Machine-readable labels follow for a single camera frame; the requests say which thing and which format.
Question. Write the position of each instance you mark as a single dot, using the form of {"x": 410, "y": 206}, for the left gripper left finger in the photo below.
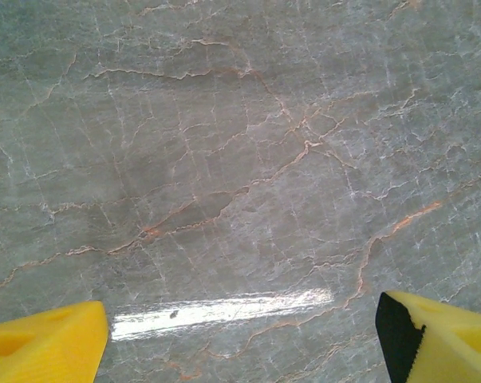
{"x": 40, "y": 351}

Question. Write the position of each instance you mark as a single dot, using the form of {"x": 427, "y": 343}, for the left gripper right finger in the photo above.
{"x": 447, "y": 347}

